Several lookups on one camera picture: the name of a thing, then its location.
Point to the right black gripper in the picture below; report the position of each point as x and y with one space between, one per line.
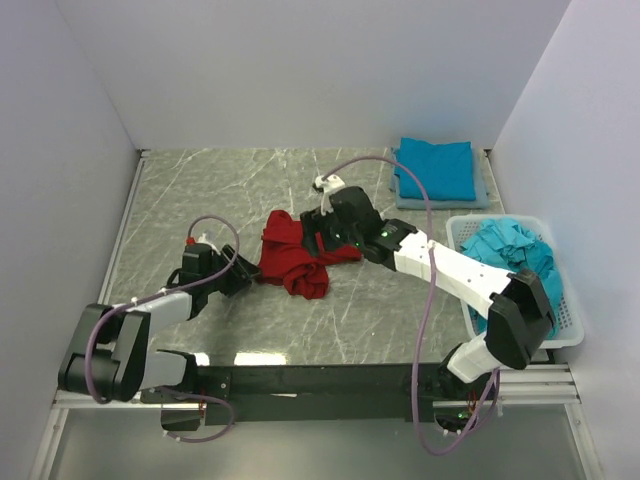
313 222

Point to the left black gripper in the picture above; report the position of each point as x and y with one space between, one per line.
240 278

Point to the red t shirt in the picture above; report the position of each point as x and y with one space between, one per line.
285 263

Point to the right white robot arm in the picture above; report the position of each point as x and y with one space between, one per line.
517 310

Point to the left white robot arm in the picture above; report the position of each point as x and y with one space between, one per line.
122 362

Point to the black base beam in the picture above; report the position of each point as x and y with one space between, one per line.
278 393

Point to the white plastic basket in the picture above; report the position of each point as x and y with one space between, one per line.
568 330

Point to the folded blue t shirt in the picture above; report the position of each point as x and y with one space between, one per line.
444 170

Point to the folded grey-blue t shirt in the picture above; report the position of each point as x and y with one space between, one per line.
481 202

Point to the crumpled teal t shirt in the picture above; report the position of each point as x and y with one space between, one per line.
505 243

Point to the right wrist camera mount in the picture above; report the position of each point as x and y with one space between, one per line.
327 186

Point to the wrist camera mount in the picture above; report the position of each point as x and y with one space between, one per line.
327 186
204 239

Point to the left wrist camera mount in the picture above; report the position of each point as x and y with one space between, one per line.
204 239

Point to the aluminium frame rail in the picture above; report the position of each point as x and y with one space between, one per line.
109 360

